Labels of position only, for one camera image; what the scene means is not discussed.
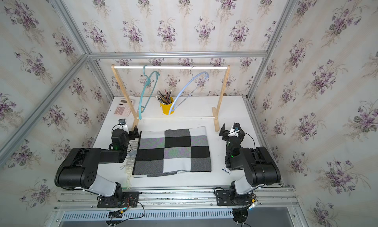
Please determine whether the black white checkered scarf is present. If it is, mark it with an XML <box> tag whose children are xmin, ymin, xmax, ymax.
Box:
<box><xmin>132</xmin><ymin>127</ymin><xmax>212</xmax><ymax>178</ymax></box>

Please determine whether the light blue clothes hanger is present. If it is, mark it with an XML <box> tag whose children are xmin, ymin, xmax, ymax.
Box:
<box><xmin>168</xmin><ymin>69</ymin><xmax>209</xmax><ymax>115</ymax></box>

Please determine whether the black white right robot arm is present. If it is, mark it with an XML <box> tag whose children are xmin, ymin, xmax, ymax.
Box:
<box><xmin>219</xmin><ymin>123</ymin><xmax>281</xmax><ymax>196</ymax></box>

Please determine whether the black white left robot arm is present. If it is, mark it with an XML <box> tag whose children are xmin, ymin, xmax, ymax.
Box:
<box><xmin>54</xmin><ymin>124</ymin><xmax>139</xmax><ymax>199</ymax></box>

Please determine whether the blue cream plaid scarf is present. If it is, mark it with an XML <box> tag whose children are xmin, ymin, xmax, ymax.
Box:
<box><xmin>120</xmin><ymin>139</ymin><xmax>139</xmax><ymax>189</ymax></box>

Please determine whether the teal clothes hanger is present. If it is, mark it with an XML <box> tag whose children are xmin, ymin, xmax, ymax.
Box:
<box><xmin>138</xmin><ymin>65</ymin><xmax>160</xmax><ymax>120</ymax></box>

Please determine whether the wooden clothes rack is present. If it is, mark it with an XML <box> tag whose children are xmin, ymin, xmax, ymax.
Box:
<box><xmin>111</xmin><ymin>64</ymin><xmax>231</xmax><ymax>132</ymax></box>

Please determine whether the pink calculator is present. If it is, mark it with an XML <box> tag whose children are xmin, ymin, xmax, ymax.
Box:
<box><xmin>114</xmin><ymin>99</ymin><xmax>131</xmax><ymax>117</ymax></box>

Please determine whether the yellow pencil bucket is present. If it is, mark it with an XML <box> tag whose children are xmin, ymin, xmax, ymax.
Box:
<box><xmin>160</xmin><ymin>97</ymin><xmax>174</xmax><ymax>115</ymax></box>

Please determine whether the bunch of pencils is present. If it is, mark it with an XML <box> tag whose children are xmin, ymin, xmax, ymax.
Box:
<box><xmin>157</xmin><ymin>90</ymin><xmax>172</xmax><ymax>105</ymax></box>

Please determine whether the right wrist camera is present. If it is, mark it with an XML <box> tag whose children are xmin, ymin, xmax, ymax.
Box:
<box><xmin>232</xmin><ymin>123</ymin><xmax>240</xmax><ymax>130</ymax></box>

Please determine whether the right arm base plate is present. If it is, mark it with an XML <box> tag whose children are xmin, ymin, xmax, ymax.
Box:
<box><xmin>213</xmin><ymin>189</ymin><xmax>257</xmax><ymax>206</ymax></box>

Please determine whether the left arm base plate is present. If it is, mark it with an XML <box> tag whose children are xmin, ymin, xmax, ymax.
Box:
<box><xmin>97</xmin><ymin>192</ymin><xmax>140</xmax><ymax>208</ymax></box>

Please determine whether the aluminium frame rail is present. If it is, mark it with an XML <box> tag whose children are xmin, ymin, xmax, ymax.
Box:
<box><xmin>52</xmin><ymin>185</ymin><xmax>300</xmax><ymax>211</ymax></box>

